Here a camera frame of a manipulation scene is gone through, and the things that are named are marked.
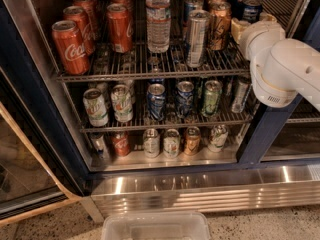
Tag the wire shelf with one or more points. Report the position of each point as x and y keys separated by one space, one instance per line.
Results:
x=139 y=63
x=142 y=121

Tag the blue Pepsi can middle shelf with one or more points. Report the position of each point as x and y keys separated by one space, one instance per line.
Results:
x=156 y=97

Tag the middle red cola can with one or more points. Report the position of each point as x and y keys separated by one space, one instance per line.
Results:
x=127 y=3

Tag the blue pepsi can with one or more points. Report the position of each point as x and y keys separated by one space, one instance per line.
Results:
x=237 y=7
x=251 y=10

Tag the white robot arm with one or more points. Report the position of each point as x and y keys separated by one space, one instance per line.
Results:
x=280 y=67

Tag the clear plastic bin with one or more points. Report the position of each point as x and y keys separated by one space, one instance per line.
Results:
x=156 y=226

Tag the front gold brown can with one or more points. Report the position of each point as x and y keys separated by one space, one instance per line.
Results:
x=219 y=26

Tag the white green 7UP can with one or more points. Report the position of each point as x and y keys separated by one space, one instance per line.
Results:
x=95 y=107

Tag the white can bottom right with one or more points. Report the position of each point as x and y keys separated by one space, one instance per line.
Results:
x=217 y=138

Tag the silver blue can bottom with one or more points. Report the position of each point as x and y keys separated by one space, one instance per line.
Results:
x=99 y=144

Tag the middle wire shelf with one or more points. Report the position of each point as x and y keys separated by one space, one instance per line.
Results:
x=142 y=121

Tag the top wire shelf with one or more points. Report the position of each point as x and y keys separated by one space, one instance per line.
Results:
x=139 y=63

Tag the silver can middle shelf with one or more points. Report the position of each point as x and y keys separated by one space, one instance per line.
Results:
x=243 y=87

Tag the front red Coca-Cola can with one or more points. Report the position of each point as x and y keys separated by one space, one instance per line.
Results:
x=70 y=46

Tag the gold can bottom shelf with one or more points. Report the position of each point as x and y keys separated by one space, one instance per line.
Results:
x=192 y=140

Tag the tall silver energy can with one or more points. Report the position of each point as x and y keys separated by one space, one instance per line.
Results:
x=196 y=36

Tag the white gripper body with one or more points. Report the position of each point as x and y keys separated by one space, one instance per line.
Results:
x=254 y=37

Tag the white can bottom shelf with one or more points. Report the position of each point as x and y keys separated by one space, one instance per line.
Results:
x=151 y=143

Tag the steel fridge base grille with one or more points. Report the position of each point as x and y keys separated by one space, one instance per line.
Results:
x=217 y=191

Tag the blue silver slim can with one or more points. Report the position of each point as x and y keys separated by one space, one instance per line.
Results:
x=188 y=6

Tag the clear plastic water bottle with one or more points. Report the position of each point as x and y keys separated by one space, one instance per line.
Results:
x=158 y=18

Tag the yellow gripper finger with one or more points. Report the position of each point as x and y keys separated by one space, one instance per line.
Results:
x=264 y=16
x=237 y=28

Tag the open glass fridge door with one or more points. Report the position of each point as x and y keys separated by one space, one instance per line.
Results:
x=40 y=163

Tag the red cola can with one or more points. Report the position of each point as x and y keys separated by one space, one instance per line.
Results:
x=127 y=3
x=120 y=27

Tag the front red cola can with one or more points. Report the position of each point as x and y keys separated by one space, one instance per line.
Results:
x=120 y=27

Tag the red can bottom shelf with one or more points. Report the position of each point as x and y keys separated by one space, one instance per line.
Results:
x=120 y=143

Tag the white green can bottom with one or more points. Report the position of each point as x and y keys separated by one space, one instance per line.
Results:
x=171 y=143

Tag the green can middle shelf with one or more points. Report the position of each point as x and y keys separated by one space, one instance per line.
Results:
x=211 y=98

